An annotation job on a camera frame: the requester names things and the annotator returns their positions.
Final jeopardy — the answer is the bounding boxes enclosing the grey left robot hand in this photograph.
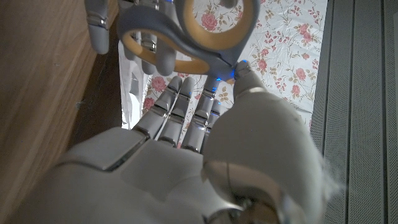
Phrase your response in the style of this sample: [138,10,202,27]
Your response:
[83,0,184,77]

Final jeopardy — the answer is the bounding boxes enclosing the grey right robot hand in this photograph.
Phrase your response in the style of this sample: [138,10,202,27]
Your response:
[6,60,340,224]

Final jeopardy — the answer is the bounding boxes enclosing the grey orange handled scissors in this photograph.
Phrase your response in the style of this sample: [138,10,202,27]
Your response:
[116,0,261,141]

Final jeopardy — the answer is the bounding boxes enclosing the floral backdrop cloth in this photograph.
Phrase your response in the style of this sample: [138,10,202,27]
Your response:
[118,0,329,147]

